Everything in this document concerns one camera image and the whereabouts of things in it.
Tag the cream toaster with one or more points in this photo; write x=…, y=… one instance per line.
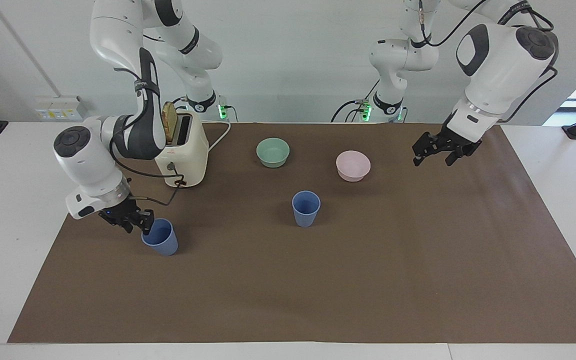
x=188, y=155

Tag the pink bowl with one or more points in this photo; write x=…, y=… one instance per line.
x=353, y=166

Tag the toast slice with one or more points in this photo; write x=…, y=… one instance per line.
x=169, y=122

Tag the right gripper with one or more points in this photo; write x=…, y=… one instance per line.
x=117, y=211

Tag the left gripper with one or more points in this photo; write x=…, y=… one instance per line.
x=460, y=139

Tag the blue plastic cup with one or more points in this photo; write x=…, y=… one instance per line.
x=306, y=210
x=162, y=239

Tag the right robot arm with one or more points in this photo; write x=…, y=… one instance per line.
x=133, y=30

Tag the white wall socket box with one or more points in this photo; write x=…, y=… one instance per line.
x=60, y=109

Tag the green bowl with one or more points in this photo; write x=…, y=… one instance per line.
x=273, y=152

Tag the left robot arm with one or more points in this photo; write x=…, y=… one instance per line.
x=498, y=70

